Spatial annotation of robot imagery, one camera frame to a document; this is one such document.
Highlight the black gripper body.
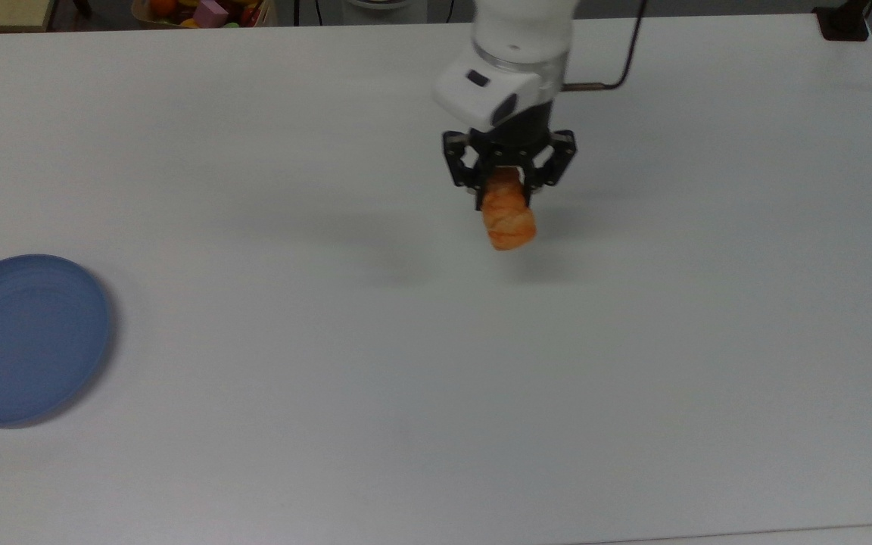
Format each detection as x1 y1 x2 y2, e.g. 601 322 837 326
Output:
468 101 556 167

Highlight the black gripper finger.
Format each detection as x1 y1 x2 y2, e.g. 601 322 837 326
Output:
519 129 578 207
441 130 491 210

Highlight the orange glazed bread roll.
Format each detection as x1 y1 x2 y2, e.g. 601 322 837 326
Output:
481 167 539 253

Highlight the pink toy block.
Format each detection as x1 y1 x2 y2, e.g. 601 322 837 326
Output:
195 0 230 29

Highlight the box of toy food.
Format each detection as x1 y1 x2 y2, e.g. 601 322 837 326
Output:
131 0 278 30

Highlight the dark table clamp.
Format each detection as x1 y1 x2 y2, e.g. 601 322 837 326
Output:
814 0 872 42

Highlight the blue round plate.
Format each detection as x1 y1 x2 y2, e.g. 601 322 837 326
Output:
0 254 113 426

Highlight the light wooden board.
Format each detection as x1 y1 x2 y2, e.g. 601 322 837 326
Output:
0 0 57 33

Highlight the brown gripper cable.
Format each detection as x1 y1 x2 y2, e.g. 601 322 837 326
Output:
562 0 649 93

